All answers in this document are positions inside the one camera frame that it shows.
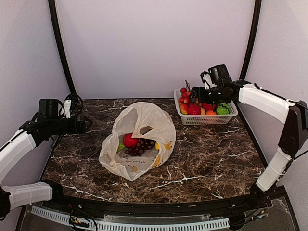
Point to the green toy pear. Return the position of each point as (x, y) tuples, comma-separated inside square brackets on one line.
[(120, 147)]

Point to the white slotted cable duct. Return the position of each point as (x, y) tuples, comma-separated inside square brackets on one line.
[(126, 223)]

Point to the red cherry bunch toy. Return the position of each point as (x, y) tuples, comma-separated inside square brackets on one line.
[(186, 95)]

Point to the red yellow toy mango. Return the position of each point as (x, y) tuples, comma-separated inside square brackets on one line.
[(184, 109)]

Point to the black frame post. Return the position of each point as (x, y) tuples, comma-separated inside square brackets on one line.
[(251, 39), (60, 46)]

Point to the left black frame post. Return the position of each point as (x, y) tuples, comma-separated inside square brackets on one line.
[(60, 46)]

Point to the red toy apple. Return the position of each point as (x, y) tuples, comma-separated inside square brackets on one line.
[(129, 141), (194, 110)]

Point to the banana print plastic bag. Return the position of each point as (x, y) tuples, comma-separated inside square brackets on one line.
[(143, 137)]

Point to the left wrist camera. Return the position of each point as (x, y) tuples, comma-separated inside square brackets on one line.
[(72, 106)]

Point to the orange toy fruit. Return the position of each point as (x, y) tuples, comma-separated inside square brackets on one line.
[(210, 112)]

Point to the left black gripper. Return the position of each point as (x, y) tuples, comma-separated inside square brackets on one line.
[(82, 129)]

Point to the white plastic basket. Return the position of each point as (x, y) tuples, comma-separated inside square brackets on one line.
[(204, 119)]

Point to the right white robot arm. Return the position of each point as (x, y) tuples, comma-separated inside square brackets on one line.
[(220, 88)]

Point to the right black frame post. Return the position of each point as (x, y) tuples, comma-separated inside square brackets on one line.
[(251, 39)]

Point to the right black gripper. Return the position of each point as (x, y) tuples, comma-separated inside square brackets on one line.
[(194, 92)]

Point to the purple toy grapes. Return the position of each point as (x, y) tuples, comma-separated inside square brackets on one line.
[(142, 146)]

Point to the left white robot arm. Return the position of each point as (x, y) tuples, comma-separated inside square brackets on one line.
[(53, 118)]

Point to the green watermelon toy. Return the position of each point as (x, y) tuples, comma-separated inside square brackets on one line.
[(223, 109)]

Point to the black front rail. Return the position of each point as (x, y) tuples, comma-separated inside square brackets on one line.
[(230, 207)]

